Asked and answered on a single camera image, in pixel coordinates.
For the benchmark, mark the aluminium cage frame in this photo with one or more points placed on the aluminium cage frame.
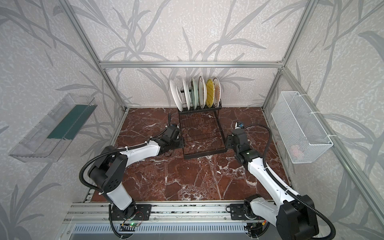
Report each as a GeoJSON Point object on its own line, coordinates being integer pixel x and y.
{"type": "Point", "coordinates": [360, 180]}

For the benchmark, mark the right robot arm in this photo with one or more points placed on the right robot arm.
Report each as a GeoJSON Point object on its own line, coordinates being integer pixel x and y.
{"type": "Point", "coordinates": [294, 216]}

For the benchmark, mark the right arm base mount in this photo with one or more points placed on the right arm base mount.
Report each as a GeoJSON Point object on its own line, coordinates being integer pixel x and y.
{"type": "Point", "coordinates": [239, 212]}

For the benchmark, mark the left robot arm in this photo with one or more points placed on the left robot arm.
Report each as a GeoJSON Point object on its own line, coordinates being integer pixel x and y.
{"type": "Point", "coordinates": [105, 172]}

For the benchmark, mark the white wire mesh basket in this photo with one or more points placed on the white wire mesh basket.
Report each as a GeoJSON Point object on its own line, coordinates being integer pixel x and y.
{"type": "Point", "coordinates": [298, 125]}

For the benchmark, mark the large white orange sunburst plate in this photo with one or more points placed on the large white orange sunburst plate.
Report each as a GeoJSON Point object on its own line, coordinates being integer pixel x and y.
{"type": "Point", "coordinates": [202, 92]}

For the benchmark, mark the aluminium front rail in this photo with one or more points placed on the aluminium front rail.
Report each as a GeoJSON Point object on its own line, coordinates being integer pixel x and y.
{"type": "Point", "coordinates": [162, 212]}

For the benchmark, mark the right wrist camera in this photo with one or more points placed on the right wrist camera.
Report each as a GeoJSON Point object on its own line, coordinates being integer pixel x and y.
{"type": "Point", "coordinates": [239, 125]}

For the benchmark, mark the white plate grey flower outline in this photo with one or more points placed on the white plate grey flower outline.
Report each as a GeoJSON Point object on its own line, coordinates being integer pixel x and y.
{"type": "Point", "coordinates": [176, 95]}

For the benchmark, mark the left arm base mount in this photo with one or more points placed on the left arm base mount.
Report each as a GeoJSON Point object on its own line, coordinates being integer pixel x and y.
{"type": "Point", "coordinates": [138, 212]}

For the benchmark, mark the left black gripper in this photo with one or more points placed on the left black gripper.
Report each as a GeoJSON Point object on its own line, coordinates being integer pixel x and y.
{"type": "Point", "coordinates": [181, 143]}

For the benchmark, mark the pink object in basket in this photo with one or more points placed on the pink object in basket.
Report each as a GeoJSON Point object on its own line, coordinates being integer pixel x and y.
{"type": "Point", "coordinates": [296, 152]}

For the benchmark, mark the clear plastic wall bin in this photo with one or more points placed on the clear plastic wall bin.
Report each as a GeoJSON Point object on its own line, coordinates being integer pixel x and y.
{"type": "Point", "coordinates": [50, 138]}

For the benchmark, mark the small white orange sunburst plate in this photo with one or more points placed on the small white orange sunburst plate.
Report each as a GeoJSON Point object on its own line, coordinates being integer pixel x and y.
{"type": "Point", "coordinates": [217, 92]}

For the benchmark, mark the mint green flower plate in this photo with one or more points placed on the mint green flower plate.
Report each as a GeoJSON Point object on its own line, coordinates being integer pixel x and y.
{"type": "Point", "coordinates": [195, 94]}

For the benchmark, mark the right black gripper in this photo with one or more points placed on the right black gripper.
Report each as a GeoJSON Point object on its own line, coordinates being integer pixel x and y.
{"type": "Point", "coordinates": [229, 138]}

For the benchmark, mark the black wire dish rack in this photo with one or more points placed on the black wire dish rack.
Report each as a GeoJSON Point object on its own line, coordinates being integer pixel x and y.
{"type": "Point", "coordinates": [201, 131]}

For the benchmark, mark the yellow green woven plate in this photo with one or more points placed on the yellow green woven plate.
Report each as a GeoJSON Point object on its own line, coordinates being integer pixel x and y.
{"type": "Point", "coordinates": [210, 93]}

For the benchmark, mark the white plate green lettered rim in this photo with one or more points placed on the white plate green lettered rim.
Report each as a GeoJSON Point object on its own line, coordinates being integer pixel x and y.
{"type": "Point", "coordinates": [187, 94]}

